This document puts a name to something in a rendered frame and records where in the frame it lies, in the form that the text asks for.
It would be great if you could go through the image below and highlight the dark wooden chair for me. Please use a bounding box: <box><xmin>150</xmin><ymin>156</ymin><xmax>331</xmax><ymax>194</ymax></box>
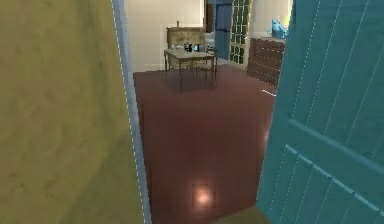
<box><xmin>195</xmin><ymin>45</ymin><xmax>219</xmax><ymax>88</ymax></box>

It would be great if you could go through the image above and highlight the pale wooden dining table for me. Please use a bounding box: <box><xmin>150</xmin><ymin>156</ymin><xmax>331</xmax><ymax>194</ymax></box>
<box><xmin>163</xmin><ymin>47</ymin><xmax>216</xmax><ymax>95</ymax></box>

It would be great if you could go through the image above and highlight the blue room door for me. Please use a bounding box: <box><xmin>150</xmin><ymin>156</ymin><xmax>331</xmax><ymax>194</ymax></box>
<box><xmin>214</xmin><ymin>0</ymin><xmax>234</xmax><ymax>60</ymax></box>

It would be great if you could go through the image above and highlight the dark brown chest of drawers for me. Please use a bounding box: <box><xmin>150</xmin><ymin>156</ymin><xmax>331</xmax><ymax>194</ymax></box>
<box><xmin>246</xmin><ymin>36</ymin><xmax>287</xmax><ymax>88</ymax></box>

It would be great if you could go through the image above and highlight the white glazed room door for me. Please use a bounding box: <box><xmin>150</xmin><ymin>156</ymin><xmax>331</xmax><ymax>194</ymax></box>
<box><xmin>228</xmin><ymin>0</ymin><xmax>253</xmax><ymax>66</ymax></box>

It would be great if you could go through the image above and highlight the light blue figurine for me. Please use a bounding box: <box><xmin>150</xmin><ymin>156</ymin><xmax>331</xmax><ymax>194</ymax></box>
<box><xmin>266</xmin><ymin>17</ymin><xmax>289</xmax><ymax>40</ymax></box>

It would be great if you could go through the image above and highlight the teal plank room door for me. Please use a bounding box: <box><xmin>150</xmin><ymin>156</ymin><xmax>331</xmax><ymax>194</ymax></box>
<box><xmin>255</xmin><ymin>0</ymin><xmax>384</xmax><ymax>224</ymax></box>

